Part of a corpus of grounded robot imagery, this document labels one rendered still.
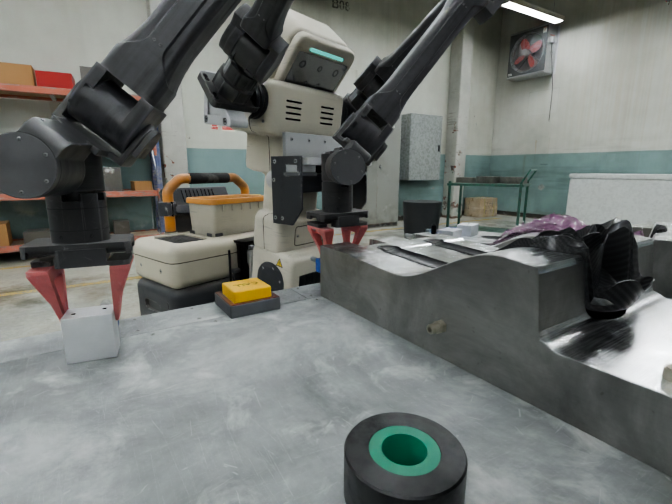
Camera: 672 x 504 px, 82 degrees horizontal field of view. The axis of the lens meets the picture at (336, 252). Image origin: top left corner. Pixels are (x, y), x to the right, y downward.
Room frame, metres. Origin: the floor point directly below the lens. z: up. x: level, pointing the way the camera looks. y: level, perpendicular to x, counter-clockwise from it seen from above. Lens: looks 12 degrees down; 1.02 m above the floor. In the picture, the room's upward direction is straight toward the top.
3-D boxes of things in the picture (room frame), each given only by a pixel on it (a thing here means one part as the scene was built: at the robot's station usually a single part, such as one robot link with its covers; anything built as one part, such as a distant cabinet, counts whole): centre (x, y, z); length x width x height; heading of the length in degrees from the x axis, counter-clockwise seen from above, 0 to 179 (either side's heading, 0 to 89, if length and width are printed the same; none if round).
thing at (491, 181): (5.01, -1.97, 0.50); 0.98 x 0.55 x 1.01; 56
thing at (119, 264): (0.44, 0.28, 0.88); 0.07 x 0.07 x 0.09; 23
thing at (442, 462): (0.22, -0.05, 0.82); 0.08 x 0.08 x 0.04
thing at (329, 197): (0.72, 0.00, 0.96); 0.10 x 0.07 x 0.07; 122
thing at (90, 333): (0.47, 0.31, 0.83); 0.13 x 0.05 x 0.05; 23
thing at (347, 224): (0.73, -0.01, 0.89); 0.07 x 0.07 x 0.09; 32
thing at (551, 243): (0.52, -0.22, 0.92); 0.35 x 0.16 x 0.09; 33
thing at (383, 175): (6.86, -0.60, 0.98); 1.00 x 0.47 x 1.95; 121
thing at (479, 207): (8.48, -3.16, 0.20); 0.63 x 0.44 x 0.40; 121
